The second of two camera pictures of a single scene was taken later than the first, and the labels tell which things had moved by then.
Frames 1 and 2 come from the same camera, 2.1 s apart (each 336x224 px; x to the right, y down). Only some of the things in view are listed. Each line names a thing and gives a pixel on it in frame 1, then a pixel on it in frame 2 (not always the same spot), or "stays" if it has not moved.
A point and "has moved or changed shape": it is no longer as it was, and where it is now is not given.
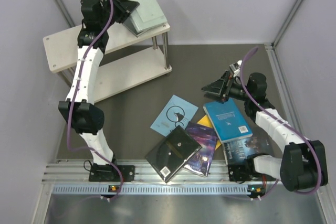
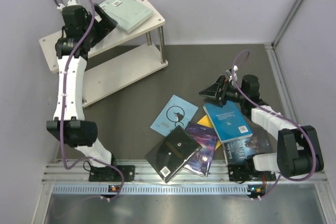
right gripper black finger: x=216 y=90 stays
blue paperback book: x=228 y=121 stays
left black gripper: x=128 y=5 to x=105 y=26
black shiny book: x=167 y=157 stays
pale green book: x=148 y=15 has moved or changed shape
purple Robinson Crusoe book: x=207 y=137 stays
